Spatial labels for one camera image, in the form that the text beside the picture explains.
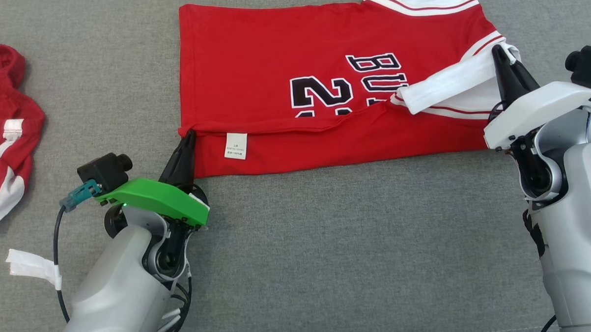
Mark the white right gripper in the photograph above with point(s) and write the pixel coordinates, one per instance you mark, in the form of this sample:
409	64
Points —
538	108

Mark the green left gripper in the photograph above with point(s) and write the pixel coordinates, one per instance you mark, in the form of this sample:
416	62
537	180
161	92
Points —
161	198

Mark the red white basketball jersey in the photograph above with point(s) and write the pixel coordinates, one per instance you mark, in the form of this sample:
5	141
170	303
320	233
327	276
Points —
260	61

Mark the red shorts with white trim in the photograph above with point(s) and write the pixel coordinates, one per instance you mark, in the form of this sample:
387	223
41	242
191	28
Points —
7	126

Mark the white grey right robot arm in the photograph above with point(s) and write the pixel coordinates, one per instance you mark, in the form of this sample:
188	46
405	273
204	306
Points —
578	220

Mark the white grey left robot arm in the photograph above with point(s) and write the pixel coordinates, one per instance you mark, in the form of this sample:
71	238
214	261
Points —
119	278

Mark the white tape flag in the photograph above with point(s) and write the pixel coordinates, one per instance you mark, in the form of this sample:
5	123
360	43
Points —
31	267

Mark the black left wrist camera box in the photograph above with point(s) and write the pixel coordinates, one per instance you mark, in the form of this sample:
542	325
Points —
103	171

